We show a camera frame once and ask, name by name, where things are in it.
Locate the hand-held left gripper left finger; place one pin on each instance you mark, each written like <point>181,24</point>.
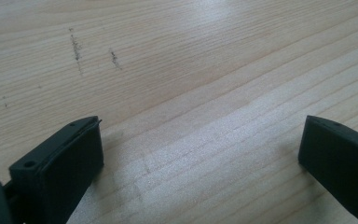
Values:
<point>65,161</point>

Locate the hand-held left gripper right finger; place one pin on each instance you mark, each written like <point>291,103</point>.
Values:
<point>341,158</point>

